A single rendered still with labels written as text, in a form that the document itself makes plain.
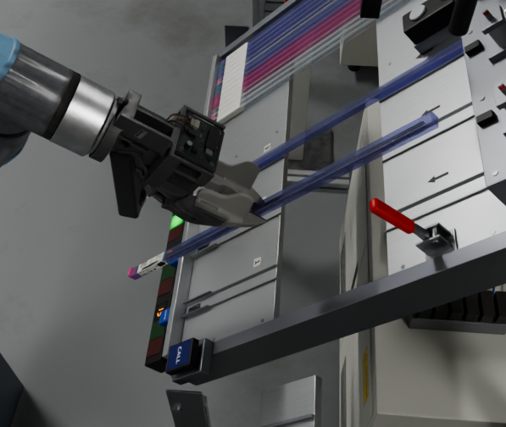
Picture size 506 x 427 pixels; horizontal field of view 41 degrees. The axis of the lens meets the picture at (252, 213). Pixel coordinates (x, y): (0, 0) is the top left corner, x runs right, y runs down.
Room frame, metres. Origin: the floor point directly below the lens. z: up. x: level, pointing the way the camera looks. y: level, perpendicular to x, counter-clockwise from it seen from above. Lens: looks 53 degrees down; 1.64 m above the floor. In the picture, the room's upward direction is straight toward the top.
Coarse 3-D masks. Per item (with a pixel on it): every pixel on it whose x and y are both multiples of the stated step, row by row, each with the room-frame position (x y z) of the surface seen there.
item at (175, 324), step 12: (216, 60) 1.05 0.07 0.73; (216, 72) 1.02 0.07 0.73; (204, 108) 0.92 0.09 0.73; (204, 120) 0.89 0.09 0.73; (192, 228) 0.64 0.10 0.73; (192, 252) 0.60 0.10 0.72; (180, 264) 0.57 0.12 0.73; (192, 264) 0.58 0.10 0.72; (180, 276) 0.55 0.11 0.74; (180, 288) 0.53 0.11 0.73; (180, 300) 0.51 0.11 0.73; (180, 312) 0.49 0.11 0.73; (168, 324) 0.47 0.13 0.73; (180, 324) 0.47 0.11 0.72; (168, 336) 0.44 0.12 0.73; (180, 336) 0.45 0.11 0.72; (168, 348) 0.42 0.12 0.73
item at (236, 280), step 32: (288, 96) 0.83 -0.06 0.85; (256, 128) 0.80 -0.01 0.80; (288, 128) 0.76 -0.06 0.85; (224, 160) 0.77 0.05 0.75; (192, 256) 0.59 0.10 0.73; (224, 256) 0.56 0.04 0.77; (256, 256) 0.53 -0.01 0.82; (192, 288) 0.53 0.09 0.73; (224, 288) 0.50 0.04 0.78; (256, 288) 0.47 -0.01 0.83; (192, 320) 0.47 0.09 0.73; (224, 320) 0.44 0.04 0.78; (256, 320) 0.42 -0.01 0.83
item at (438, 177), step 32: (416, 0) 0.84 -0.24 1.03; (384, 32) 0.82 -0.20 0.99; (384, 64) 0.75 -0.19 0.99; (416, 64) 0.71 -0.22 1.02; (448, 64) 0.67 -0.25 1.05; (416, 96) 0.65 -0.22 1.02; (448, 96) 0.62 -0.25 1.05; (384, 128) 0.63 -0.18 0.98; (448, 128) 0.56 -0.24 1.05; (384, 160) 0.57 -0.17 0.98; (416, 160) 0.54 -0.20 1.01; (448, 160) 0.52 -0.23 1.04; (480, 160) 0.50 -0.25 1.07; (416, 192) 0.50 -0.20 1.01; (448, 192) 0.47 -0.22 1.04; (480, 192) 0.45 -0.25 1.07; (448, 224) 0.43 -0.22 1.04; (480, 224) 0.41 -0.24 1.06; (416, 256) 0.41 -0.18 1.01
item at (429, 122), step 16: (432, 112) 0.45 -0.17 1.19; (400, 128) 0.45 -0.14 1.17; (416, 128) 0.44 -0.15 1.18; (432, 128) 0.44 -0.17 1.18; (384, 144) 0.44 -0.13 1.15; (400, 144) 0.44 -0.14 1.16; (352, 160) 0.45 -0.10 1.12; (368, 160) 0.45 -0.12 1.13; (320, 176) 0.46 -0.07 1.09; (336, 176) 0.45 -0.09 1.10; (288, 192) 0.46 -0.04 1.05; (304, 192) 0.46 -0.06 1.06; (256, 208) 0.47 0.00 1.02; (272, 208) 0.46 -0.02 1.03; (192, 240) 0.48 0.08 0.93; (208, 240) 0.47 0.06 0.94; (176, 256) 0.48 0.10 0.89
